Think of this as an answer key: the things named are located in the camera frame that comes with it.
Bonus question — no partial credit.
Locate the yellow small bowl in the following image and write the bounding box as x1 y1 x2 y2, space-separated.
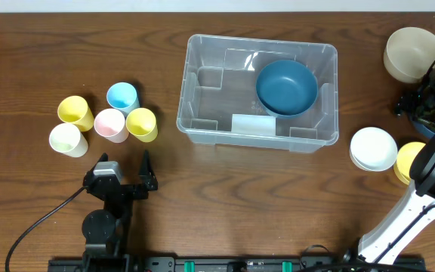
393 142 425 185

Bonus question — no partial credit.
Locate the beige bowl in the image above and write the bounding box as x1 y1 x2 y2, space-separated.
383 27 435 83

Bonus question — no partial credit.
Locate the white small bowl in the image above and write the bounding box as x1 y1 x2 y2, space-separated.
349 127 398 172

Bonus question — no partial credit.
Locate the clear plastic storage bin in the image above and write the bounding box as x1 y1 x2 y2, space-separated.
177 34 339 153

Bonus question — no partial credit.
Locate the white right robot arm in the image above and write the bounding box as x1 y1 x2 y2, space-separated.
356 59 435 264

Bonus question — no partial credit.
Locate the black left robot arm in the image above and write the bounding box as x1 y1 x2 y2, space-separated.
82 151 158 257

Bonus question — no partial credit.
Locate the pink cup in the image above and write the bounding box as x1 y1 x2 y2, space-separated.
94 108 129 144

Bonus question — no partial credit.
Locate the white cup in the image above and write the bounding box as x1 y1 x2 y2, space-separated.
49 123 88 158

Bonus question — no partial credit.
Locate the yellow cup right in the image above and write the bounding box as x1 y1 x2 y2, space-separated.
125 107 158 143

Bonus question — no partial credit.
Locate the yellow cup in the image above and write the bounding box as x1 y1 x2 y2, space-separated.
125 107 158 143
57 95 94 131

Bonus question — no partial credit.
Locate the yellow cup left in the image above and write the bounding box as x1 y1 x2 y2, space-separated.
57 95 94 131

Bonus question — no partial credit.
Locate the light blue cup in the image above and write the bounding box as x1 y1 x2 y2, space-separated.
106 82 140 116

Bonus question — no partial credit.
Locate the black cable left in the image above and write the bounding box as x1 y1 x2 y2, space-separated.
5 185 89 272

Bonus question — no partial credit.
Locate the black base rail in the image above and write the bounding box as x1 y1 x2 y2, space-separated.
47 255 428 272

